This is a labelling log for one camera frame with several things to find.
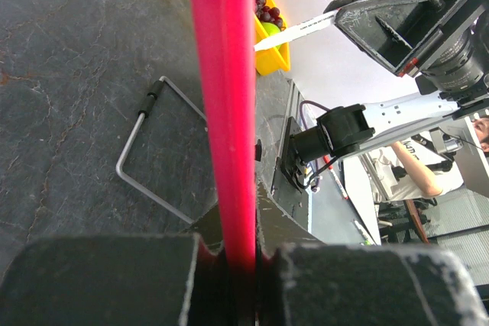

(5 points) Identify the metal wire whiteboard stand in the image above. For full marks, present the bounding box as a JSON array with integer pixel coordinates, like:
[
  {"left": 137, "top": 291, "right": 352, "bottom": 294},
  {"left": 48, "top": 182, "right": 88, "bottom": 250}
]
[{"left": 115, "top": 76, "right": 215, "bottom": 225}]

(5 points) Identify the spare white whiteboard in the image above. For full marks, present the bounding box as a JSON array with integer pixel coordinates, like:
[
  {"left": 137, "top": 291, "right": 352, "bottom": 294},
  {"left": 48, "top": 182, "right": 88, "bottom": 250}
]
[{"left": 342, "top": 157, "right": 381, "bottom": 245}]

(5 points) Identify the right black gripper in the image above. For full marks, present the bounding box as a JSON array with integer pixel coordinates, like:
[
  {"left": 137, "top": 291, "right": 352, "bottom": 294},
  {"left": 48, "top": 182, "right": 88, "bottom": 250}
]
[{"left": 324, "top": 0, "right": 488, "bottom": 78}]

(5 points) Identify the green apple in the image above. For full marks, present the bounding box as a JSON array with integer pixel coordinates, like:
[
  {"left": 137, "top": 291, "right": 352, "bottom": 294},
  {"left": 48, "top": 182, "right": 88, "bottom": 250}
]
[{"left": 261, "top": 22, "right": 281, "bottom": 40}]

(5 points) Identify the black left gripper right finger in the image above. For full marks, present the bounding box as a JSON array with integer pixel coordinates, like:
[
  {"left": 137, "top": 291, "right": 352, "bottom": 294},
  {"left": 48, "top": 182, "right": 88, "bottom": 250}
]
[{"left": 257, "top": 183, "right": 485, "bottom": 325}]

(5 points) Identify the yellow plastic fruit bin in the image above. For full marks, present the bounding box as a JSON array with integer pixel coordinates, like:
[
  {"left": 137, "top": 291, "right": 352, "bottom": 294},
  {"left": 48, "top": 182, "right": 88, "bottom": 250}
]
[{"left": 254, "top": 16, "right": 290, "bottom": 76}]

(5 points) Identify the pink framed whiteboard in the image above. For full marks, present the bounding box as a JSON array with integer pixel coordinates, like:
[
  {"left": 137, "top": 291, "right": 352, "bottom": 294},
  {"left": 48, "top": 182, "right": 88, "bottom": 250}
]
[{"left": 191, "top": 0, "right": 256, "bottom": 276}]

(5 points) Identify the person in white shirt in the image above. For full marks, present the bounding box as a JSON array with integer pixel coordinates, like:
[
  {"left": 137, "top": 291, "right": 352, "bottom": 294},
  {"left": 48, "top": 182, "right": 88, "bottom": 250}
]
[{"left": 370, "top": 115, "right": 489, "bottom": 205}]

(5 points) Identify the dark purple grape bunch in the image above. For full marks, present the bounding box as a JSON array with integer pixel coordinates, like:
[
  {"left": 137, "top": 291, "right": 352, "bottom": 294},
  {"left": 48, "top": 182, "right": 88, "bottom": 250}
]
[{"left": 254, "top": 0, "right": 285, "bottom": 31}]

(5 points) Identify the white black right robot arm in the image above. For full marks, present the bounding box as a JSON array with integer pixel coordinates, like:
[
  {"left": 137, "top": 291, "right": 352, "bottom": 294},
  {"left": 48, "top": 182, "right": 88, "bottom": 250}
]
[{"left": 254, "top": 0, "right": 488, "bottom": 191}]

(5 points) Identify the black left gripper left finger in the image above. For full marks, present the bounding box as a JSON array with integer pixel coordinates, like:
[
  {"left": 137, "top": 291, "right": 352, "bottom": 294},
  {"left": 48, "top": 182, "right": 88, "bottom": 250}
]
[{"left": 1, "top": 208, "right": 229, "bottom": 325}]

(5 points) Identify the red marker pen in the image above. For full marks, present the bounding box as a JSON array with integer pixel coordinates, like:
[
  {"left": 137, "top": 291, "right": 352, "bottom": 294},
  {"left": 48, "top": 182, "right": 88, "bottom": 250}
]
[{"left": 323, "top": 156, "right": 348, "bottom": 200}]

